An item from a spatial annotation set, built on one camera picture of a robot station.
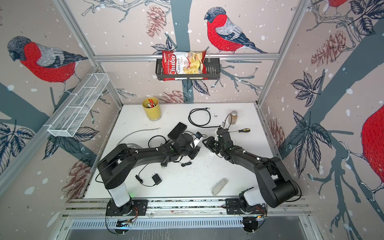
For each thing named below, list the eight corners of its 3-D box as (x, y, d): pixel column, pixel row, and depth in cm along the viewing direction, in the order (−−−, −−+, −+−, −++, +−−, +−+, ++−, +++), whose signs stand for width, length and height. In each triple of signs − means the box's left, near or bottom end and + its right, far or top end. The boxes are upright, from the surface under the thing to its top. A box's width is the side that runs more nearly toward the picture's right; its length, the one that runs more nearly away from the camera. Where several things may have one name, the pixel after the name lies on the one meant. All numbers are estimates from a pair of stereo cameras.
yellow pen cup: (144, 121, 111) (139, 109, 101) (148, 108, 120) (144, 97, 110) (159, 121, 111) (156, 109, 101) (162, 108, 120) (159, 97, 110)
